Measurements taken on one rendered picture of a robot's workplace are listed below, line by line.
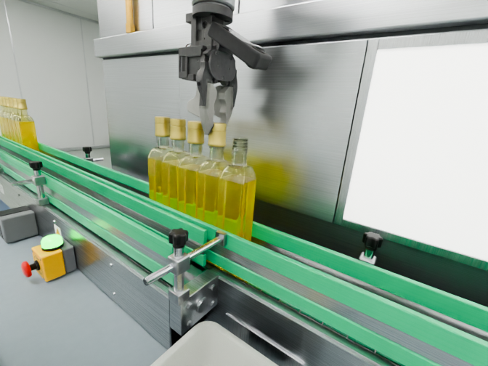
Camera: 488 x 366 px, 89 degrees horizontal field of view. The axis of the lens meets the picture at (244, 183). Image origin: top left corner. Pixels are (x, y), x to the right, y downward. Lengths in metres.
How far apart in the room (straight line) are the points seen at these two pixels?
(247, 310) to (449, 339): 0.29
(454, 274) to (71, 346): 0.71
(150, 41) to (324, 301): 0.80
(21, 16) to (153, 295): 6.31
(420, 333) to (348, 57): 0.43
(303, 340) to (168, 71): 0.76
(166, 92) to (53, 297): 0.61
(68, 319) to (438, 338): 0.64
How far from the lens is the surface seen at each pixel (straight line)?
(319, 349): 0.47
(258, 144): 0.59
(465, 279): 0.60
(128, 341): 0.61
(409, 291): 0.48
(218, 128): 0.48
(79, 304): 0.72
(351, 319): 0.44
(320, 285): 0.42
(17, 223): 1.03
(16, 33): 6.52
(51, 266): 0.79
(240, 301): 0.51
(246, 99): 0.61
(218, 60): 0.49
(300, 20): 0.58
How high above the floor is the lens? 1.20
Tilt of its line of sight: 17 degrees down
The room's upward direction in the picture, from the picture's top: 4 degrees clockwise
